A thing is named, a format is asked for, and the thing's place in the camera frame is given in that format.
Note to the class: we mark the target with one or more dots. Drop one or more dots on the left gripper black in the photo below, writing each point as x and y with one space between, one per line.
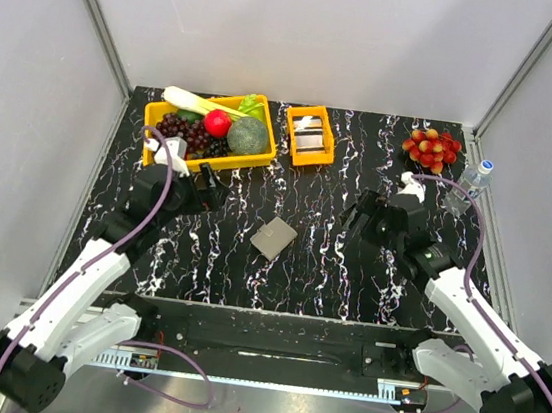
207 198

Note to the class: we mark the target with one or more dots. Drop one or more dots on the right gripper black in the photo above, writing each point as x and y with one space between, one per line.
370 203

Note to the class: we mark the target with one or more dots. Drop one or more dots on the small yellow card bin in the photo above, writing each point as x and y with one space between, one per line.
326 157

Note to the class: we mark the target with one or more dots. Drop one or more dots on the stack of credit cards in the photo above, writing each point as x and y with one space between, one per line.
308 134

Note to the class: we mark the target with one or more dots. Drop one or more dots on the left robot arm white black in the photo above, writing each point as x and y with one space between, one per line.
46 344

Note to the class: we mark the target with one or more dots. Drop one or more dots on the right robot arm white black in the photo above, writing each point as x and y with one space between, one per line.
506 376

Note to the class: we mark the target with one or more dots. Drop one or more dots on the dark grape bunch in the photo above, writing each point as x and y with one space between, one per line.
218 148

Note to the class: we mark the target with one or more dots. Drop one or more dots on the purple grape bunch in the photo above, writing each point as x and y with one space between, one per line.
192 131

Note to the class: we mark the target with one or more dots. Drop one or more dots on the red pomegranate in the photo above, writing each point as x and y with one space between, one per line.
217 123

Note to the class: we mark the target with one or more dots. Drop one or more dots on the large yellow fruit bin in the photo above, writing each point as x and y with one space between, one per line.
155 111

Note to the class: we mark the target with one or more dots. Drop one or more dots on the green melon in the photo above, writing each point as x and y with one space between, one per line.
248 136

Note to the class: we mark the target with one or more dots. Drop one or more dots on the green avocado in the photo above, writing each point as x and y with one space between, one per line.
189 116

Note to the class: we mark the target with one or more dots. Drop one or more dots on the green lettuce leaf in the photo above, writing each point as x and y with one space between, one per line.
251 106

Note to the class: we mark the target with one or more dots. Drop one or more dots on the white green leek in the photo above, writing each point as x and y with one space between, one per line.
188 101

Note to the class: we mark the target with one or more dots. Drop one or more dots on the red lychee bunch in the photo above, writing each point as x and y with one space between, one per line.
433 150

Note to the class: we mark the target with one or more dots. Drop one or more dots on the clear water bottle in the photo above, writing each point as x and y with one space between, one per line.
473 182

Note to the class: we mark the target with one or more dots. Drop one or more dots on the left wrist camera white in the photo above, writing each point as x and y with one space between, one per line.
175 147

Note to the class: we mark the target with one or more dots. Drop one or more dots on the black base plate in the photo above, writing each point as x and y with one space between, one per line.
283 350

